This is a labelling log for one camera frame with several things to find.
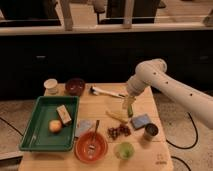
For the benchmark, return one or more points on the green plastic cup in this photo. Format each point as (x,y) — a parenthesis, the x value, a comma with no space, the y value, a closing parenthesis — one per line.
(124,150)

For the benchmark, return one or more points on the yellow round fruit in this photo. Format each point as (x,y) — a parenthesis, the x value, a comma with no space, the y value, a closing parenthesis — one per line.
(55,126)

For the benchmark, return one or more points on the tan wooden block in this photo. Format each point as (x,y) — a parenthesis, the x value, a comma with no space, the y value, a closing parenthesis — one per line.
(64,115)

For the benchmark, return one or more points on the green chili pepper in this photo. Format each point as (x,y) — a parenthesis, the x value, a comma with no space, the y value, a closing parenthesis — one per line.
(130,111)

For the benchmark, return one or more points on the metal spoon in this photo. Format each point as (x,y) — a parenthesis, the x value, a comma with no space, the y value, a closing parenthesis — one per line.
(92,143)

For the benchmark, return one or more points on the orange plastic bowl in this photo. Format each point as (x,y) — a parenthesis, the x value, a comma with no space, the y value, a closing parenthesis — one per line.
(82,144)

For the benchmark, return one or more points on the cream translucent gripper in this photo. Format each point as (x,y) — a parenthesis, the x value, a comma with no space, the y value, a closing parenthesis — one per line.
(128,101)

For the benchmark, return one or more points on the blue sponge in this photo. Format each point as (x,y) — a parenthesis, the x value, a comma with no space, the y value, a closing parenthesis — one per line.
(140,121)

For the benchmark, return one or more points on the white ceramic cup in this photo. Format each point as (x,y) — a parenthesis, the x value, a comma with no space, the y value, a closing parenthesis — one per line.
(51,85)

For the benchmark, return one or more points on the white handled dish brush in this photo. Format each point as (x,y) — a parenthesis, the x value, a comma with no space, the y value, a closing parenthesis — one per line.
(95,90)

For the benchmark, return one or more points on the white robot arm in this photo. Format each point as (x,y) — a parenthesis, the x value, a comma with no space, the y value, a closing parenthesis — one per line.
(153,73)

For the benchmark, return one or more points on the grey blue cloth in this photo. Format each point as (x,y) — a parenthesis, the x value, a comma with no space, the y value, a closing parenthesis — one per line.
(82,127)

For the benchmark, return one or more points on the green plastic tray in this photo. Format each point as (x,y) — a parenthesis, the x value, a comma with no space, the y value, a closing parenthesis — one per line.
(38,136)

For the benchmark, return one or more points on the dark red grape bunch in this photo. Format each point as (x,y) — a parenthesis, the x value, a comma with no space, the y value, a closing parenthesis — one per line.
(114,133)

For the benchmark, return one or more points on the dark red bowl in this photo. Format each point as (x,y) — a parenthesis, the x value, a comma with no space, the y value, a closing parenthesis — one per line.
(75,86)

